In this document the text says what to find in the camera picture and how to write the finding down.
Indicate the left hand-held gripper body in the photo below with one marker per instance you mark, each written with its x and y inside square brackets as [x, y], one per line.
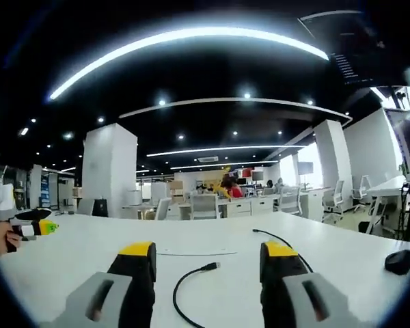
[4, 201]

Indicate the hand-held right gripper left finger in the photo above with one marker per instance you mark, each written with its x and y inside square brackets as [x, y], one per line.
[133, 283]

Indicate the large display screen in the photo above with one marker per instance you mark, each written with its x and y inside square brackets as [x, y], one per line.
[408, 140]

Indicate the white office chair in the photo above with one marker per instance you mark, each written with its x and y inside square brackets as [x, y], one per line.
[334, 201]
[361, 191]

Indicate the wall monitor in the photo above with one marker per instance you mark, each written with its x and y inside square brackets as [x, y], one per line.
[305, 167]

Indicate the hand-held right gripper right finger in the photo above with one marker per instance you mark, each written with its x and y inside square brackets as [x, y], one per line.
[280, 283]

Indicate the white side desk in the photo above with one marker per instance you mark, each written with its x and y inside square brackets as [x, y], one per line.
[386, 186]

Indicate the black bag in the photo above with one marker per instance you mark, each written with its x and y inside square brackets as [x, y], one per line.
[100, 207]

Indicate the yellow frame structure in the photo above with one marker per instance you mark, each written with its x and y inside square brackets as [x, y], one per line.
[218, 182]

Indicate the grey office chair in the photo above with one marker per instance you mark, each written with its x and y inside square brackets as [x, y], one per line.
[85, 207]
[205, 206]

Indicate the long curved ceiling light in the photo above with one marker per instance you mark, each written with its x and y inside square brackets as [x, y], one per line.
[188, 36]

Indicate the black computer mouse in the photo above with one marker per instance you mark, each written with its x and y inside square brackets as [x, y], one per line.
[399, 262]

